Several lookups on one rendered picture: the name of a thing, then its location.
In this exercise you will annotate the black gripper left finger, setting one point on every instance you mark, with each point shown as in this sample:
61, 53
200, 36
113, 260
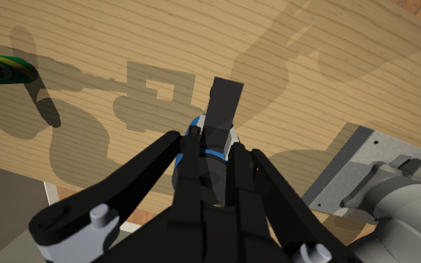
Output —
83, 226

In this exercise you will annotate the green and yellow drink can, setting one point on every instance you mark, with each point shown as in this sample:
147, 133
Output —
14, 70

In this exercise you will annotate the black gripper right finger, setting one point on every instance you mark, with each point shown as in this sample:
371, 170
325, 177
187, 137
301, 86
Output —
299, 232

